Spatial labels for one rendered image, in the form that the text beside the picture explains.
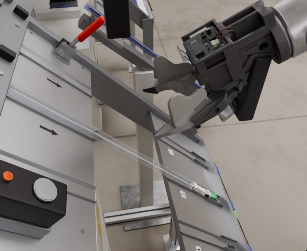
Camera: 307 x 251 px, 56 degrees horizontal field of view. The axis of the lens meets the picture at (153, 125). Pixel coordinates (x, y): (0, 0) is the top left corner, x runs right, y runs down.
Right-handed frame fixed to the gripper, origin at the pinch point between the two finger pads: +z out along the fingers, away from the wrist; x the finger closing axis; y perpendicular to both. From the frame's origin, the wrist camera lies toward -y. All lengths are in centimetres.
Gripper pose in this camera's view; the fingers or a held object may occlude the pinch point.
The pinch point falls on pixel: (154, 112)
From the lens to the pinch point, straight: 44.9
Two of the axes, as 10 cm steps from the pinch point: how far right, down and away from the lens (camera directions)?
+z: -8.7, 4.4, 2.2
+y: -4.6, -5.8, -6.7
